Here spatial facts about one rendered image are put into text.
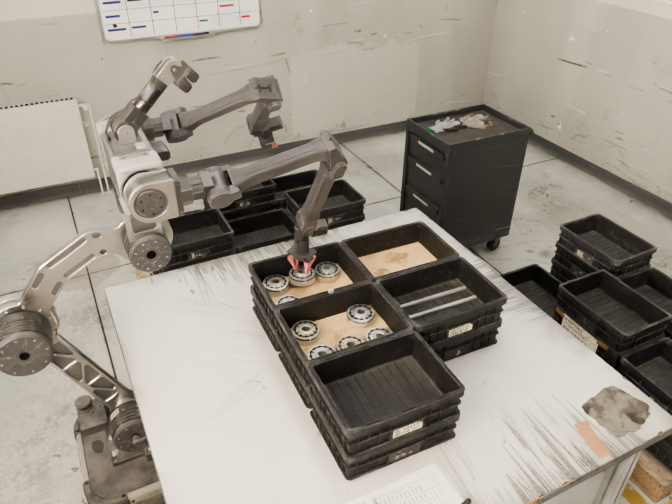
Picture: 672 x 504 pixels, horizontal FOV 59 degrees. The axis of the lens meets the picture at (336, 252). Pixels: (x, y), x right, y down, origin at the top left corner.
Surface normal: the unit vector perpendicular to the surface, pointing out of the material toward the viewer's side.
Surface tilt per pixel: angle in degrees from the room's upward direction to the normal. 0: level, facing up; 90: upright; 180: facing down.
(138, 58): 90
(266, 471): 0
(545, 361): 0
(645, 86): 90
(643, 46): 90
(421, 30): 90
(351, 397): 0
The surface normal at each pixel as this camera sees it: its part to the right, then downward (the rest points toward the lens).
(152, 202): 0.45, 0.51
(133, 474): 0.01, -0.83
